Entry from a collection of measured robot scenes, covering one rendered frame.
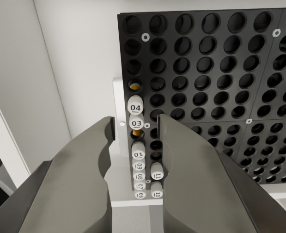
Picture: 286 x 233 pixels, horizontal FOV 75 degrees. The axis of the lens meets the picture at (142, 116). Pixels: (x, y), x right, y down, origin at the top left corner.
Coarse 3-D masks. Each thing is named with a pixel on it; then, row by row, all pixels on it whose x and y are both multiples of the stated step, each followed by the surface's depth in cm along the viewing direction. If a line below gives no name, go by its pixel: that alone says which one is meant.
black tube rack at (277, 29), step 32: (128, 32) 15; (160, 32) 16; (192, 32) 13; (224, 32) 13; (256, 32) 13; (128, 64) 17; (160, 64) 17; (192, 64) 14; (224, 64) 17; (256, 64) 15; (160, 96) 19; (192, 96) 15; (224, 96) 19; (256, 96) 16; (192, 128) 21; (224, 128) 17; (256, 128) 21; (160, 160) 19; (256, 160) 20
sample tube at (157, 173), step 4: (156, 152) 21; (156, 156) 20; (152, 164) 19; (156, 164) 20; (160, 164) 19; (152, 168) 19; (156, 168) 18; (160, 168) 19; (152, 172) 18; (156, 172) 18; (160, 172) 18; (152, 176) 18; (156, 176) 18; (160, 176) 18
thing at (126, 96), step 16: (128, 16) 12; (144, 16) 12; (144, 32) 13; (144, 48) 13; (144, 64) 14; (128, 80) 15; (144, 80) 15; (128, 96) 15; (144, 96) 15; (128, 112) 16; (144, 112) 16; (128, 128) 17; (144, 128) 17; (128, 144) 18; (144, 144) 18
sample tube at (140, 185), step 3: (135, 180) 19; (141, 180) 19; (144, 180) 19; (135, 183) 19; (138, 183) 19; (141, 183) 19; (144, 183) 19; (135, 186) 19; (138, 186) 19; (141, 186) 19; (144, 186) 19; (138, 189) 19; (141, 189) 19
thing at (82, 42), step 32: (64, 0) 17; (96, 0) 17; (128, 0) 17; (160, 0) 17; (192, 0) 18; (224, 0) 18; (256, 0) 18; (64, 32) 18; (96, 32) 19; (64, 64) 20; (96, 64) 20; (64, 96) 22; (96, 96) 22; (128, 160) 27; (128, 192) 24
